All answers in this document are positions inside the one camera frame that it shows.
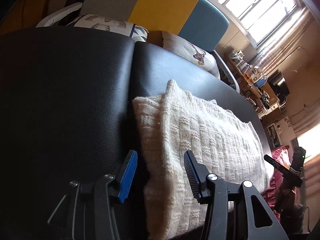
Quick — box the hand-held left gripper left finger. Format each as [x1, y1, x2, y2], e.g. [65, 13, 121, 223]
[47, 149, 138, 240]

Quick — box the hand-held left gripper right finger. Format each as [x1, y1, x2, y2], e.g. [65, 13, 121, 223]
[183, 150, 288, 240]

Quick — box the black monitor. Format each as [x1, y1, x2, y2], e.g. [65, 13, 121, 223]
[269, 71, 290, 103]

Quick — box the deer print pillow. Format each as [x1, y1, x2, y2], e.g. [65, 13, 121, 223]
[162, 31, 217, 73]

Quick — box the sheer pink curtain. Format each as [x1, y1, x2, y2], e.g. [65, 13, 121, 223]
[250, 5, 320, 80]

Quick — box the wooden desk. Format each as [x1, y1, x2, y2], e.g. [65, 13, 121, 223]
[224, 49, 279, 113]

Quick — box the group of jars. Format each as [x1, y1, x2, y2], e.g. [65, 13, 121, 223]
[229, 49, 260, 74]

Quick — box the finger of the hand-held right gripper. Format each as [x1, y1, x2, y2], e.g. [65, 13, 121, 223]
[264, 154, 289, 173]

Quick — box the blue chair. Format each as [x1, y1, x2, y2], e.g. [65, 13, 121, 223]
[254, 77, 268, 88]

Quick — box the white cabinet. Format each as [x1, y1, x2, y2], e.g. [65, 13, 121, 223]
[266, 116, 294, 148]

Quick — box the cream knitted sweater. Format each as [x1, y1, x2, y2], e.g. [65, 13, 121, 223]
[132, 79, 270, 240]

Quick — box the grey yellow blue sofa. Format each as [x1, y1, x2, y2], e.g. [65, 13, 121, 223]
[36, 0, 240, 93]

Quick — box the white framed window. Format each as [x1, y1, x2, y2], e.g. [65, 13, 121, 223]
[201, 0, 300, 44]

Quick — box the geometric print pillow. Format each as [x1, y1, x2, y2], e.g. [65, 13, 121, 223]
[66, 14, 149, 42]

